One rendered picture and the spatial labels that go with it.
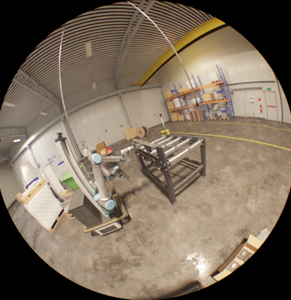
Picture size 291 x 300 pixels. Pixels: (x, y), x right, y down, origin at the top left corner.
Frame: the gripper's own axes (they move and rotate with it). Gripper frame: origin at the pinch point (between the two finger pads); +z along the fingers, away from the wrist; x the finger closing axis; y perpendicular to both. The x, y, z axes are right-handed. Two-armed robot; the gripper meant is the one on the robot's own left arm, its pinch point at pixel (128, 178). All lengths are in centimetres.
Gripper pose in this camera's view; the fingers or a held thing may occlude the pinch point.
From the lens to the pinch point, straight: 182.2
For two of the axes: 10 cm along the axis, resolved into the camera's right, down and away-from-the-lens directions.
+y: 6.8, -7.3, 1.0
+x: -2.7, -1.2, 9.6
